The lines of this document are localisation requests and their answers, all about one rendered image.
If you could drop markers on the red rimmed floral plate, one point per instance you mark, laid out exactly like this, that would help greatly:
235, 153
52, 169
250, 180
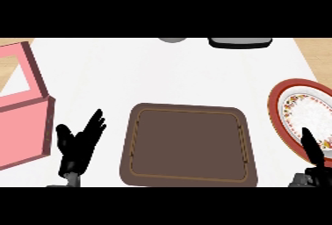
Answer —
303, 114

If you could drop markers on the brown rectangular tray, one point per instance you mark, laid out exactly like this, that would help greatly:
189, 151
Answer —
188, 145

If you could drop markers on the pink open box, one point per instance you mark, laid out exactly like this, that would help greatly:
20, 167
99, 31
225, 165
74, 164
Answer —
21, 111

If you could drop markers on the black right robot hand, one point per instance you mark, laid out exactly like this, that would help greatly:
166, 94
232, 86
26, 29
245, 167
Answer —
315, 152

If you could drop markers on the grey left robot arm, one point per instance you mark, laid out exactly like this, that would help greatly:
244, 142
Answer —
70, 181

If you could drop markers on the grey round object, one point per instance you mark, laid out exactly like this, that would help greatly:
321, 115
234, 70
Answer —
173, 39

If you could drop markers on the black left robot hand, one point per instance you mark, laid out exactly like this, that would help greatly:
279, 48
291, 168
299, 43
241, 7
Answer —
80, 146

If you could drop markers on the black and grey appliance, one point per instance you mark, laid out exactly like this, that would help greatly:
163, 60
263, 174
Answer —
241, 42

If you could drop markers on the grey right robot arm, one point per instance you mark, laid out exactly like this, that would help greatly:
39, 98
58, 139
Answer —
303, 180

